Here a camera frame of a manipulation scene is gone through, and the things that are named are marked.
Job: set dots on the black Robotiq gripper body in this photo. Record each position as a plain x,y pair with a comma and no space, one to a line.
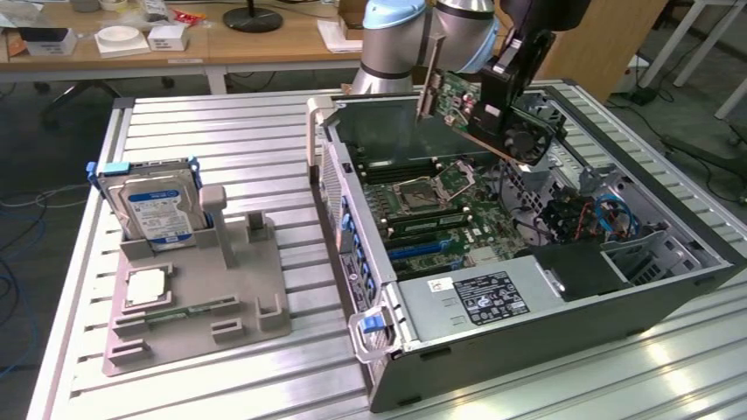
548,13

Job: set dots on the graphics card with black fan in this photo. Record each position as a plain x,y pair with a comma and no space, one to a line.
452,94

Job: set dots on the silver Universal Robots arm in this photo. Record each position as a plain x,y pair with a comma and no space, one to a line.
385,48

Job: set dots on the black RAM slot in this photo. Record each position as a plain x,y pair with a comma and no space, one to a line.
398,165
402,175

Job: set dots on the black expansion slot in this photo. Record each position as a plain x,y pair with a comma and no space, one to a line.
425,235

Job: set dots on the blue expansion slot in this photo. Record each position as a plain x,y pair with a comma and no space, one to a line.
416,249

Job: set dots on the wooden cabinet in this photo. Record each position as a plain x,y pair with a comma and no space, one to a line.
612,52

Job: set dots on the white floor box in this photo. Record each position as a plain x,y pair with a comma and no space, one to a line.
636,74

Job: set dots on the black power adapter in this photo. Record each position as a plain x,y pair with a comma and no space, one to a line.
643,97

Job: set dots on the perforated metal drive cage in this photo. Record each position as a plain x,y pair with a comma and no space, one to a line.
543,184

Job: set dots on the metal socket cover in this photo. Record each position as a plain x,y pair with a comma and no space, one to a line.
453,175

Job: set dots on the brown cardboard box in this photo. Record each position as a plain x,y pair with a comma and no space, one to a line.
349,13

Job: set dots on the white paper sheets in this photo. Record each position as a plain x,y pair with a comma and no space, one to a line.
334,37

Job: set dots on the metal CPU socket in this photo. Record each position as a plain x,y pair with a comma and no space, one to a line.
416,192

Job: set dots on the black floor stand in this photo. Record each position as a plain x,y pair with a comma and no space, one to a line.
700,149

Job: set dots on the green motherboard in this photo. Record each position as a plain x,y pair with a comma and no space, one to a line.
496,219

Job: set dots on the blue card retention clip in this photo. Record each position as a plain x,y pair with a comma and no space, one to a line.
345,204
364,272
356,251
349,225

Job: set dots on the wooden desk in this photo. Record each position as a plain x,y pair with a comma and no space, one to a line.
262,48

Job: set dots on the black round stand base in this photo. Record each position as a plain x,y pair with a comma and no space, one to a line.
252,19

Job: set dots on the grey metal disk bay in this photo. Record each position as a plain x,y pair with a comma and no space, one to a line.
653,258

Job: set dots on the grey power supply unit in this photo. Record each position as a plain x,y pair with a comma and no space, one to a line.
432,306

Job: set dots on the red packet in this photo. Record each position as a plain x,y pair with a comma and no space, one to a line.
189,17

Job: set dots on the white labelled cardboard box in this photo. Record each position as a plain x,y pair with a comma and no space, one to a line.
168,37

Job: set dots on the black open PC case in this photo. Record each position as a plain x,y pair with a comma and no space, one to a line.
525,350

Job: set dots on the blue case release latch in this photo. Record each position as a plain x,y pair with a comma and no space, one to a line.
373,326

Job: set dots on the white round plastic part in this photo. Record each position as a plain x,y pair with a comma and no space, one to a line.
121,41

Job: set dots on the clear plastic bag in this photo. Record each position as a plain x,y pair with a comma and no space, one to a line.
122,18

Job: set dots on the hard disk in blue caddy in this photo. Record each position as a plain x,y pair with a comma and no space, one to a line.
154,214

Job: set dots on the black office chair base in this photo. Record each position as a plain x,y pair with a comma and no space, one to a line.
86,94

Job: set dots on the grey cup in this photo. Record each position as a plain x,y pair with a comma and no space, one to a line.
85,5

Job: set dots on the white box with black lid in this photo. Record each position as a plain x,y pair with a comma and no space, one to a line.
52,41

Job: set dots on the silver CPU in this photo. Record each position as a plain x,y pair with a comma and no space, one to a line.
145,286

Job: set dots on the grey printed parts rack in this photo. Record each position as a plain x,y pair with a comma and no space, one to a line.
192,332

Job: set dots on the orange box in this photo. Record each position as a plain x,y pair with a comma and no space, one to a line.
16,44

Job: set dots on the crumpled white paper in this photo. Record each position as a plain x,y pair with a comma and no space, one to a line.
17,15

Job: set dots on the white table frame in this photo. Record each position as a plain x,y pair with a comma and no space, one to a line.
688,39

